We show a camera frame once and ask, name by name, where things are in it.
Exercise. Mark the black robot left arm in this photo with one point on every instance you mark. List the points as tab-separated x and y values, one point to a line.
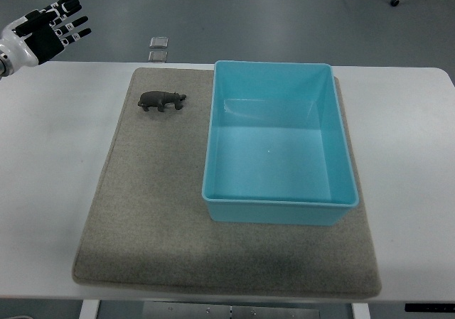
5	68

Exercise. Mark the brown toy hippo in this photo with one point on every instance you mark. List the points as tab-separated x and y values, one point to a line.
160	99

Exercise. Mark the white right table leg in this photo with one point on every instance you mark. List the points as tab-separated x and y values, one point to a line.
360	311

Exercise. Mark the lower metal floor plate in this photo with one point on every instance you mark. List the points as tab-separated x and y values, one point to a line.
157	56

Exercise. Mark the upper metal floor plate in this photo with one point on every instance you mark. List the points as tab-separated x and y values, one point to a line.
158	42

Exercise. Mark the white table leg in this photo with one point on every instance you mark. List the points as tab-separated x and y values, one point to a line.
360	311
89	309

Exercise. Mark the light blue plastic box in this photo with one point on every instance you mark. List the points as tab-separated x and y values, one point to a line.
277	150

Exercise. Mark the black white robot left hand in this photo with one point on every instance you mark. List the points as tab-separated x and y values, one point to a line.
42	34

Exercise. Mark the grey metal table crossbar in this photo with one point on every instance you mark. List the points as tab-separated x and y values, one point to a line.
194	310

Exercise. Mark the white left table leg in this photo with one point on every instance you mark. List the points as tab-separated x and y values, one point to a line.
89	309

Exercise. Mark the black table control panel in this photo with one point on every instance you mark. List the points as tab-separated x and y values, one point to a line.
430	307

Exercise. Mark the metal floor plate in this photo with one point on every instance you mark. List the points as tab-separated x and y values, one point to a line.
158	42
157	56

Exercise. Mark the beige felt mat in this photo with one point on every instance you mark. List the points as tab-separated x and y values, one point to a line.
148	227

